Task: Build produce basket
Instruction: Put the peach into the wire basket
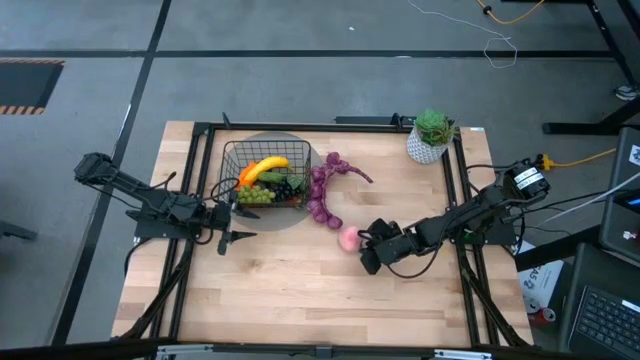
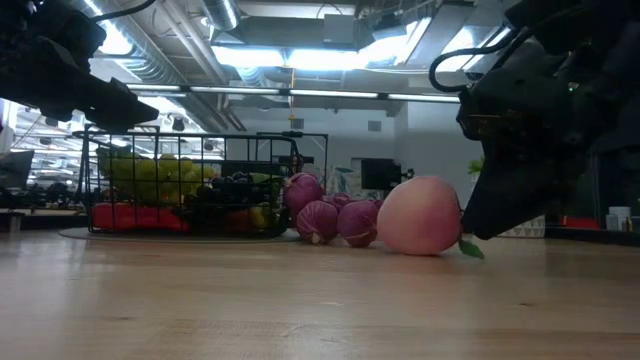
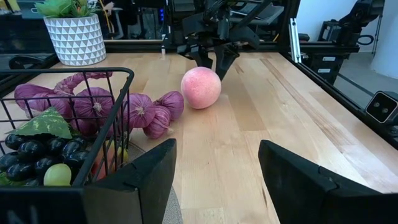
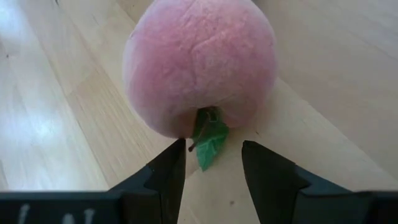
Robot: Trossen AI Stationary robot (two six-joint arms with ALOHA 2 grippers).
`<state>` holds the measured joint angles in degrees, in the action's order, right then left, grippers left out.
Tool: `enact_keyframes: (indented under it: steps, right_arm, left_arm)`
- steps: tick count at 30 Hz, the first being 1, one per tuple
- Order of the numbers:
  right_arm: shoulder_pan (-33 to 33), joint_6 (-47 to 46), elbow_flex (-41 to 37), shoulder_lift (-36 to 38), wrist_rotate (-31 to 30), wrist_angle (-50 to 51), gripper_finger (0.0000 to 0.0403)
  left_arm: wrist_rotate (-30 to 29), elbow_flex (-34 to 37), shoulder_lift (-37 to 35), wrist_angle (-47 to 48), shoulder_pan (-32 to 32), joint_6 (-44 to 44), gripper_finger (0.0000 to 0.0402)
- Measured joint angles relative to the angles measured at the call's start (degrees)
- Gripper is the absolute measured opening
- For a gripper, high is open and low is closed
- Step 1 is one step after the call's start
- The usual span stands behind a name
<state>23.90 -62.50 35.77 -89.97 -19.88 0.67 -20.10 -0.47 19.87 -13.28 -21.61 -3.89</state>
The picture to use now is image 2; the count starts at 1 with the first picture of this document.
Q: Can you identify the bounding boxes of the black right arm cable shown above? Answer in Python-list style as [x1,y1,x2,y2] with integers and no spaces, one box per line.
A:
[428,27,532,94]

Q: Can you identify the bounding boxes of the silver ventilation duct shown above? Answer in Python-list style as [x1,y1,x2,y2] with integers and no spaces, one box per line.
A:
[74,0,236,134]

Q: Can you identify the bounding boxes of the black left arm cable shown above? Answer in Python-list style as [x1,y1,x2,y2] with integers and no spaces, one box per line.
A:
[91,0,157,24]

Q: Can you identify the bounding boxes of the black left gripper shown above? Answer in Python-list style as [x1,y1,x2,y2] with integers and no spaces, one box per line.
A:
[0,8,161,134]

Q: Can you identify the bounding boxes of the black monitor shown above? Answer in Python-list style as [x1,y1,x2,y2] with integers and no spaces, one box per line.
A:
[360,157,404,192]

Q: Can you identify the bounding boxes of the pink peach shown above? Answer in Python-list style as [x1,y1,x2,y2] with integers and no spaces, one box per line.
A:
[375,174,486,261]

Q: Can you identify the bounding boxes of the black wire basket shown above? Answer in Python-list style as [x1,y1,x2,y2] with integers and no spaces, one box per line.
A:
[72,129,330,239]

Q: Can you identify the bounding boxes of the black grape bunch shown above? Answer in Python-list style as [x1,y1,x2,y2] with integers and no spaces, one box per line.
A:
[189,170,282,237]

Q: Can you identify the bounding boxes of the ceiling light strip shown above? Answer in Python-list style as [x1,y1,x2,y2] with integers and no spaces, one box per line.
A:
[124,83,461,104]

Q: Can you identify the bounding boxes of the green grape bunch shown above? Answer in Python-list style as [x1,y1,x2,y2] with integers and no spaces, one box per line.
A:
[96,148,220,205]

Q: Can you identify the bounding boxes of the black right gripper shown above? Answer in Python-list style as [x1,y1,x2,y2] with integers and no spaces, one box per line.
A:
[456,18,640,242]

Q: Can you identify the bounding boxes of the purple grape bunch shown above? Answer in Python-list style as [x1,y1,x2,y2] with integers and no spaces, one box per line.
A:
[283,171,385,249]

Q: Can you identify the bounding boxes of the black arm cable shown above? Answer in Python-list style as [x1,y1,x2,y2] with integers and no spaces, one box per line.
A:
[91,0,157,24]
[428,27,532,94]

